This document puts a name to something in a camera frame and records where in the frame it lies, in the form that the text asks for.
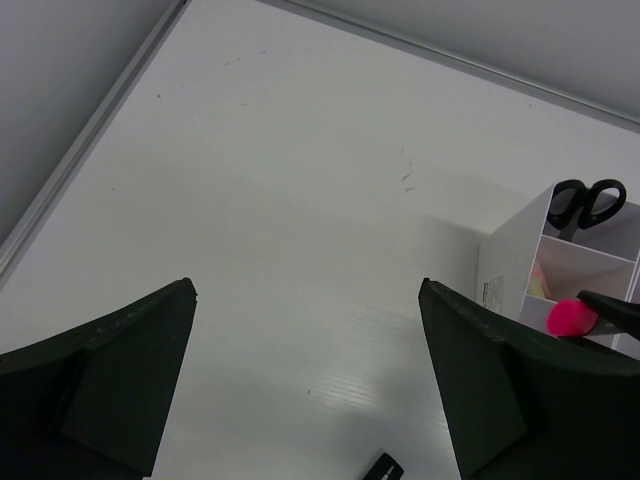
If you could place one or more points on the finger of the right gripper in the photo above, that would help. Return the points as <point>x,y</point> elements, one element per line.
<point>612,316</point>

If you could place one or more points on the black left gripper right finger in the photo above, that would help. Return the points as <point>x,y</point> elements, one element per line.
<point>521,404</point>

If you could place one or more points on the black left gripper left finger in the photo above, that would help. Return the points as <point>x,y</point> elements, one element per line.
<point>95,399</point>

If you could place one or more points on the pink black highlighter marker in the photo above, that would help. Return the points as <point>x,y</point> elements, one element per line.
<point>571,318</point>

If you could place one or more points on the yellow slim highlighter pen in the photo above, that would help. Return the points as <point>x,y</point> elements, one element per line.
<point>537,283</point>

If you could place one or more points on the black handled scissors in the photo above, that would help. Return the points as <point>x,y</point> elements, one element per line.
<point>574,206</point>

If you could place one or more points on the green black highlighter marker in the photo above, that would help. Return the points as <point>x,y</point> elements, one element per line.
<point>384,468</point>

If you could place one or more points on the white left organizer box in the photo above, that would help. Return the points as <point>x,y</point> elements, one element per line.
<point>603,259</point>

